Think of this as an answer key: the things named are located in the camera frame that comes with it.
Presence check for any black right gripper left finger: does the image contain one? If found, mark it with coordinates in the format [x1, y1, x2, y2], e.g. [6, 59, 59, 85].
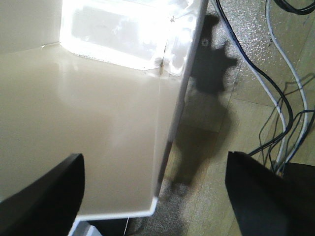
[0, 153, 85, 236]

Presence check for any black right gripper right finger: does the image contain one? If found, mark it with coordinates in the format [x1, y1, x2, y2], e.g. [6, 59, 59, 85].
[225, 152, 315, 236]

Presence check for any white plastic trash bin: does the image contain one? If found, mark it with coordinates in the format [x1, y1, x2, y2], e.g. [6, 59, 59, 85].
[0, 0, 208, 236]

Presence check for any black floor cable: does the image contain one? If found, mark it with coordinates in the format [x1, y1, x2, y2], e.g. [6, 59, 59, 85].
[215, 0, 294, 158]

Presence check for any white floor cable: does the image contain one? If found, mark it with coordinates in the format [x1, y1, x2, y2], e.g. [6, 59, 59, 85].
[265, 0, 309, 170]

